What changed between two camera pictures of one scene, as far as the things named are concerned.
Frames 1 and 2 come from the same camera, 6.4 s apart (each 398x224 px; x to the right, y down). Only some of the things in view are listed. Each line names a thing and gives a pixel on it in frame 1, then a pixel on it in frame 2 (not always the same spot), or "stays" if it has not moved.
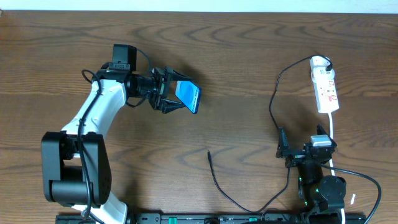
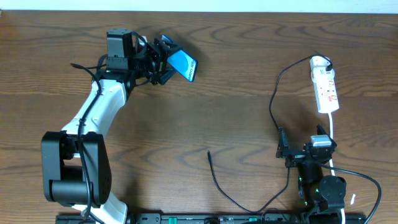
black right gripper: (299, 156) stays
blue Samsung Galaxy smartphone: (188, 93) to (182, 61)
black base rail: (217, 218) stays
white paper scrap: (352, 200) stays
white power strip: (324, 89) stays
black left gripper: (160, 88) to (161, 62)
